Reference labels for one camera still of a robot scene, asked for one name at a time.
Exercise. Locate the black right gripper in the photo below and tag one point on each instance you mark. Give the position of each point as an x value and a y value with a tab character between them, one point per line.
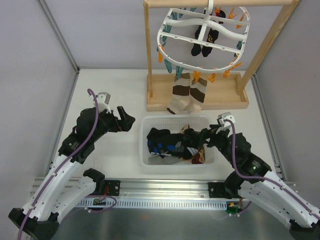
212	136

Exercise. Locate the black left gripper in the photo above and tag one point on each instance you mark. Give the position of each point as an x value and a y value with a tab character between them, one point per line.
117	122

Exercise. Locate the beige brown patterned sock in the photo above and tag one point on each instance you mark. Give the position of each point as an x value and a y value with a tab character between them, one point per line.
197	95

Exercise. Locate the white plastic sock hanger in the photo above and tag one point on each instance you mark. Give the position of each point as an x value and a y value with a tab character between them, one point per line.
233	29

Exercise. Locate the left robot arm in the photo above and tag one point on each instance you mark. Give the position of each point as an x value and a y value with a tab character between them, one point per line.
41	216

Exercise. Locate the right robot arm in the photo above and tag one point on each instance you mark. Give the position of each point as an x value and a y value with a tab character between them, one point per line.
253	179

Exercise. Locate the wooden hanger stand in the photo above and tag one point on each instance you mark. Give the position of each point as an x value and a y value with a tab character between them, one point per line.
225	90

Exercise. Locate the black sock with label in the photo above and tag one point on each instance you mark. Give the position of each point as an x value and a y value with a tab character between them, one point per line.
188	146

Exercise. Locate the white plastic laundry basket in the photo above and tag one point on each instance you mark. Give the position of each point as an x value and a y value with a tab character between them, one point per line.
153	164

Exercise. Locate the black blue patterned sock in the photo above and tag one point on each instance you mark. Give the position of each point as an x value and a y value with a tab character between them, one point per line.
162	142

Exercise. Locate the orange clothespin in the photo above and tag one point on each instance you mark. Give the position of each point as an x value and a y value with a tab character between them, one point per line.
196	76
232	14

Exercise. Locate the teal clothespin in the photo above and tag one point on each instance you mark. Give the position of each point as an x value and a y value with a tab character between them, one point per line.
163	40
178	72

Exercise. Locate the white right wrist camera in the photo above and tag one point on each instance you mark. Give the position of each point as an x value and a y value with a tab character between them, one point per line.
225	121

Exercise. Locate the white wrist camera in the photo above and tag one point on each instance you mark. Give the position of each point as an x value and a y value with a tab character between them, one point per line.
225	121
103	99

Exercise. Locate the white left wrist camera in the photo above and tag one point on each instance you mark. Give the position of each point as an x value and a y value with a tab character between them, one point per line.
103	99

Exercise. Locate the aluminium mounting rail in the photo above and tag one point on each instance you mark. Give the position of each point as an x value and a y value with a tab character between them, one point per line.
140	189

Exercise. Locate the white slotted cable duct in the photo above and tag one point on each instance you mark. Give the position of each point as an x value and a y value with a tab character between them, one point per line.
126	203

